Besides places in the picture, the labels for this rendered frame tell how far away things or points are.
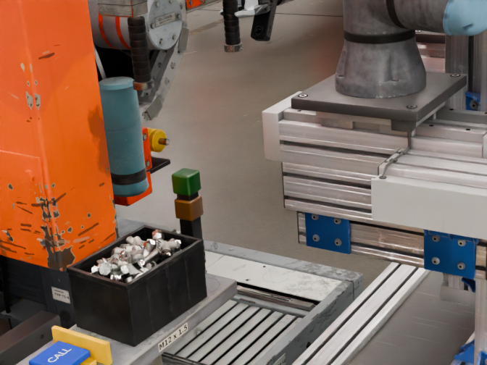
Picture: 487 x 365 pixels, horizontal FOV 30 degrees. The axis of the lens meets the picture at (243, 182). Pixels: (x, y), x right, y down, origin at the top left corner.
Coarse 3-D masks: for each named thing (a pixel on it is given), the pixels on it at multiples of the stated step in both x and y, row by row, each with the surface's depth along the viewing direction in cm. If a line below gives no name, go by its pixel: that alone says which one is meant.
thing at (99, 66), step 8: (96, 48) 242; (104, 48) 241; (96, 56) 221; (104, 56) 240; (112, 56) 238; (120, 56) 237; (128, 56) 231; (96, 64) 221; (104, 64) 239; (112, 64) 237; (120, 64) 236; (128, 64) 235; (104, 72) 224; (112, 72) 236; (120, 72) 235; (128, 72) 233
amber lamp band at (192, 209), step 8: (176, 200) 167; (184, 200) 166; (192, 200) 166; (200, 200) 168; (176, 208) 167; (184, 208) 166; (192, 208) 166; (200, 208) 168; (176, 216) 168; (184, 216) 167; (192, 216) 166; (200, 216) 169
